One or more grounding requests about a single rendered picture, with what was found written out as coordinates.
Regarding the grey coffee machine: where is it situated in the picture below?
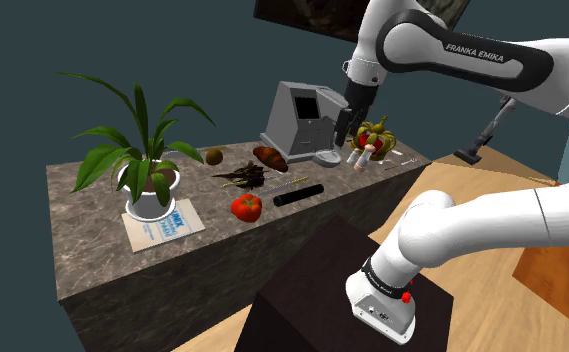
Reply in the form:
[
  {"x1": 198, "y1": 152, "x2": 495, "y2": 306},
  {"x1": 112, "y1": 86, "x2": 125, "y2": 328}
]
[{"x1": 259, "y1": 80, "x2": 354, "y2": 168}]

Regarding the brown croissant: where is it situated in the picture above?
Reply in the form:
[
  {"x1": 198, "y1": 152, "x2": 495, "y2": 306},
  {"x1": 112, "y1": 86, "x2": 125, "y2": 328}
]
[{"x1": 252, "y1": 145, "x2": 290, "y2": 174}]

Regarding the black cylinder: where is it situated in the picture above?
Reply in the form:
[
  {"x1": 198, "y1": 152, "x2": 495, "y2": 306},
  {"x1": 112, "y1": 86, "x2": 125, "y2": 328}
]
[{"x1": 272, "y1": 183, "x2": 326, "y2": 208}]

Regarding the thin silver knife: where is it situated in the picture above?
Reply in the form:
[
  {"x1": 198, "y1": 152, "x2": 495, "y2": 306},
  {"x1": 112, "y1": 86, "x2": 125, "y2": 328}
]
[{"x1": 258, "y1": 176, "x2": 311, "y2": 197}]

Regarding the grey upright vacuum cleaner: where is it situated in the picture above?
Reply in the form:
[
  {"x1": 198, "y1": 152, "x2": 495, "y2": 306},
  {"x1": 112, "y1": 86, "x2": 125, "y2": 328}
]
[{"x1": 452, "y1": 94, "x2": 519, "y2": 166}]

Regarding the dark dried twig bundle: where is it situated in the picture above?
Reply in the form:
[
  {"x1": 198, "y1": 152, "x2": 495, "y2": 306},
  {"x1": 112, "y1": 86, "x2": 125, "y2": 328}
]
[{"x1": 211, "y1": 160, "x2": 270, "y2": 191}]

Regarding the red tomato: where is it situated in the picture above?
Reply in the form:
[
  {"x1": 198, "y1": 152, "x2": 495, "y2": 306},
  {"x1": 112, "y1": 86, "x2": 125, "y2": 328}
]
[{"x1": 230, "y1": 193, "x2": 264, "y2": 224}]

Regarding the dark robot stand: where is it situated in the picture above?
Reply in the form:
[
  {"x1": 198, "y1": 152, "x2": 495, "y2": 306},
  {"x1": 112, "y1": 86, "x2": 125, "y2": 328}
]
[{"x1": 234, "y1": 214, "x2": 456, "y2": 352}]

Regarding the white leaflet with blue print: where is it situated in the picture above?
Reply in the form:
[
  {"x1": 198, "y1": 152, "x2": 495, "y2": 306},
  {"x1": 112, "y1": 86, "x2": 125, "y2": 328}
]
[{"x1": 120, "y1": 197, "x2": 207, "y2": 254}]

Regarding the green plant in white pot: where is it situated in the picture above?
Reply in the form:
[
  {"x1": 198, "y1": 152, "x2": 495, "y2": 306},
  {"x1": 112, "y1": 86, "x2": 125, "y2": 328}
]
[{"x1": 57, "y1": 71, "x2": 216, "y2": 223}]

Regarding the orange wooden furniture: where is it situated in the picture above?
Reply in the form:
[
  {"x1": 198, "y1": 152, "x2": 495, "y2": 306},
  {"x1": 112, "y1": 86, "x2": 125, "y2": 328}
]
[{"x1": 511, "y1": 242, "x2": 569, "y2": 341}]

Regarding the dark wall picture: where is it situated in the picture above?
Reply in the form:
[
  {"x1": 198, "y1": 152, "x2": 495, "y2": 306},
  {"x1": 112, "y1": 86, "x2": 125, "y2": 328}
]
[{"x1": 253, "y1": 0, "x2": 473, "y2": 45}]

